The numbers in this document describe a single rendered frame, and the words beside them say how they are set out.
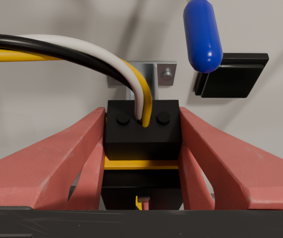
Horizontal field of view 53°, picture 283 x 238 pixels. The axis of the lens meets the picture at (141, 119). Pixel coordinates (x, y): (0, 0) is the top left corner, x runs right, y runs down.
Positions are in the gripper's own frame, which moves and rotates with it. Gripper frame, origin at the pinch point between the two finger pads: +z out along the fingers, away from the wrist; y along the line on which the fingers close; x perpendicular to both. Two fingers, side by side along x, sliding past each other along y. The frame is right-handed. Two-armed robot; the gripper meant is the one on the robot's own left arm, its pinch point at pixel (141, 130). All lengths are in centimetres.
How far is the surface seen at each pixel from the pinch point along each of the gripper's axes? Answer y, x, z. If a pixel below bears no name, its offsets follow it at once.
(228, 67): -5.5, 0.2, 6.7
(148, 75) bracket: -0.5, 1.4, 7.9
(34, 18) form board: 5.9, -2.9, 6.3
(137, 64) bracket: 0.2, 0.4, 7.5
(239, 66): -6.2, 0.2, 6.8
